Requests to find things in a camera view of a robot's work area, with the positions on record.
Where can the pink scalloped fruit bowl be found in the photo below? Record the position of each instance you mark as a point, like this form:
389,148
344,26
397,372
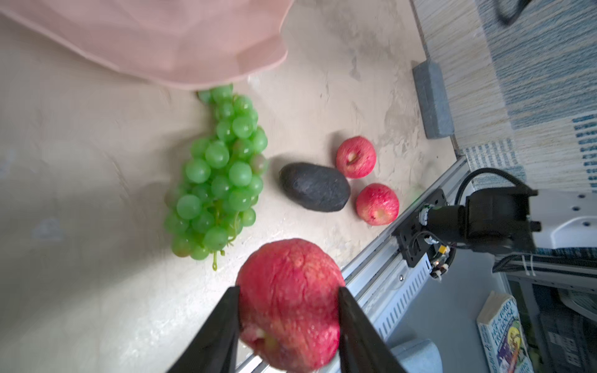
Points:
189,45

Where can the grey foam block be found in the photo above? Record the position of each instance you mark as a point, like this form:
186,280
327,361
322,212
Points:
433,100

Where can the green fake grape bunch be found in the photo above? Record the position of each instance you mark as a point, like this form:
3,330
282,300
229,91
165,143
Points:
222,180

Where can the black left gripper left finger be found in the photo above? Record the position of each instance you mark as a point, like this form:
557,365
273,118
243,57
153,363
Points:
214,348

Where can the paperback book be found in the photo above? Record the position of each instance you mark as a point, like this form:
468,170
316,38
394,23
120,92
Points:
502,335

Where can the dark fake avocado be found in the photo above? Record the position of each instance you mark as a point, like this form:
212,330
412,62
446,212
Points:
315,187

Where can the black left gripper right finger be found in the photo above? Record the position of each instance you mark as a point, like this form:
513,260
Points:
361,348

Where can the red fake apple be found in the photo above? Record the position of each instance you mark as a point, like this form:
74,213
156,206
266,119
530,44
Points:
356,157
288,305
377,204

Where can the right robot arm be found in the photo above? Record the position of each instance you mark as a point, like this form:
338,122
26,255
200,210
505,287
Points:
515,221

